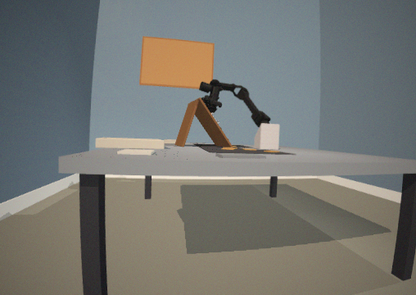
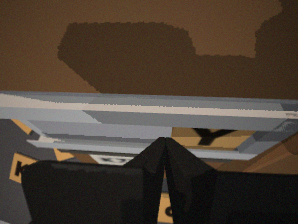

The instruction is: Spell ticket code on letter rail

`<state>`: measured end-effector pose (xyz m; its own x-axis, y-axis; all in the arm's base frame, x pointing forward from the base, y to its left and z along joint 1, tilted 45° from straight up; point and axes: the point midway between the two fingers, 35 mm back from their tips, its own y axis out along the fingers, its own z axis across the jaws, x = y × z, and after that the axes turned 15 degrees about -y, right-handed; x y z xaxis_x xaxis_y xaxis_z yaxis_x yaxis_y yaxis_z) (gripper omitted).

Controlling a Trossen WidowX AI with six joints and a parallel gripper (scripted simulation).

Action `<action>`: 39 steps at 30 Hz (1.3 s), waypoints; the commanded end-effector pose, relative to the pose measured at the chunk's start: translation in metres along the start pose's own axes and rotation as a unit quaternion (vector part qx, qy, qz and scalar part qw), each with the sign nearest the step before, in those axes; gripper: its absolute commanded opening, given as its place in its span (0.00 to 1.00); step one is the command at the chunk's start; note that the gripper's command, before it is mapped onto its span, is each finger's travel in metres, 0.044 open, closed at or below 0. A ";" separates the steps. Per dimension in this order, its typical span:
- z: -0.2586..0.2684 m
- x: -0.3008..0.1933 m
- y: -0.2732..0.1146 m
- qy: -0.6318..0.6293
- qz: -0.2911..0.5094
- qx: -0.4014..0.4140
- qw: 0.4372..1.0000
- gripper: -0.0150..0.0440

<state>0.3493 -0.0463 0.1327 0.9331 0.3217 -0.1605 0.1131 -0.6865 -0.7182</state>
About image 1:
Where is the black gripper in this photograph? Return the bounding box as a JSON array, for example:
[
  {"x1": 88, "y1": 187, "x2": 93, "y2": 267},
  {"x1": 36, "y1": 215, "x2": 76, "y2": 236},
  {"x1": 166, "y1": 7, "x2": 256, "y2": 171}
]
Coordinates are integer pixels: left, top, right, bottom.
[{"x1": 206, "y1": 93, "x2": 222, "y2": 113}]

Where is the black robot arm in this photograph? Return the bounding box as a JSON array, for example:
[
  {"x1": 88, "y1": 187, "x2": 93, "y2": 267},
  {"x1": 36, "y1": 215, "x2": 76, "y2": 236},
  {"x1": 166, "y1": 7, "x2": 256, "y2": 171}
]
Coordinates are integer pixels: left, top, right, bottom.
[{"x1": 199, "y1": 79, "x2": 271, "y2": 127}]

